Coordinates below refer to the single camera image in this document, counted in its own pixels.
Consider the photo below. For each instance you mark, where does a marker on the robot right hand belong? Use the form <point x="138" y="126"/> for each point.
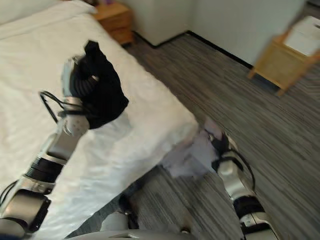
<point x="221" y="145"/>

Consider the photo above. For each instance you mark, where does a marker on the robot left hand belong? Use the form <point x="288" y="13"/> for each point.
<point x="75" y="82"/>

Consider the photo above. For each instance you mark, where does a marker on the black garment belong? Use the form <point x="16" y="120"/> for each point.
<point x="105" y="95"/>

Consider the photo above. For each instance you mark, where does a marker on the light lavender cloth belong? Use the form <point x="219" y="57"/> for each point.
<point x="190" y="157"/>

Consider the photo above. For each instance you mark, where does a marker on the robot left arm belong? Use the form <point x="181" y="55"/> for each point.
<point x="42" y="165"/>

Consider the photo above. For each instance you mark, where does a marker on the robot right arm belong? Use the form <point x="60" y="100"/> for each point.
<point x="237" y="182"/>

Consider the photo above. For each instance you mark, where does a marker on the bed with white sheet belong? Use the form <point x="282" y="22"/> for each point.
<point x="30" y="62"/>

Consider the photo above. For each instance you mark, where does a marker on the wooden nightstand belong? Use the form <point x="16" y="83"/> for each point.
<point x="116" y="21"/>

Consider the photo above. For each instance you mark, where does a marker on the white pillow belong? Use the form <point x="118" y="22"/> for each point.
<point x="37" y="8"/>

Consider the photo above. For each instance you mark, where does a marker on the wooden frame laundry basket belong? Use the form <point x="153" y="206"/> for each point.
<point x="287" y="55"/>

